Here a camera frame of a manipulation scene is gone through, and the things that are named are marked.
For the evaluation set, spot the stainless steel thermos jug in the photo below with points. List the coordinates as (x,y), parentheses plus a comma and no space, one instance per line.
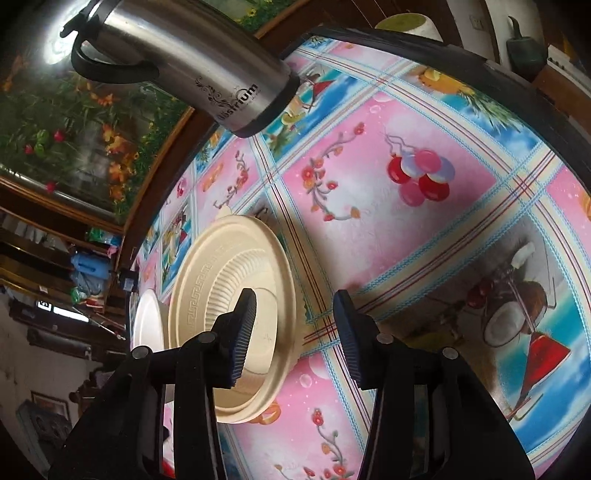
(203,55)

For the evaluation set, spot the small dark gadget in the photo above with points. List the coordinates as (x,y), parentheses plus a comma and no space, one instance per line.
(127,280)

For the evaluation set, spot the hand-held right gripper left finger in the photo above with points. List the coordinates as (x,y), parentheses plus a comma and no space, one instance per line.
(242,334)

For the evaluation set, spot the wood-framed flower painting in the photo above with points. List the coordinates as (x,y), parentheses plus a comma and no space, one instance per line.
(78,134)

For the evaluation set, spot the printed plastic tablecloth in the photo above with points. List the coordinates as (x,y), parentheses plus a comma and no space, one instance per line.
(415,240)

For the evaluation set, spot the dark green vase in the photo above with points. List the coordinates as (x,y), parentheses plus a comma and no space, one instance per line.
(524,50)

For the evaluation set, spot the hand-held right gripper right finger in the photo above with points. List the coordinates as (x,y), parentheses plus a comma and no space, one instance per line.
(348,332)

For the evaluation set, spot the large white bowl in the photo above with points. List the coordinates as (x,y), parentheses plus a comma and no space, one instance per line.
(147,318)

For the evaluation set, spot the beige bowl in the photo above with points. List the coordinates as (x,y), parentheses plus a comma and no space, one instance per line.
(299,330)
(207,277)

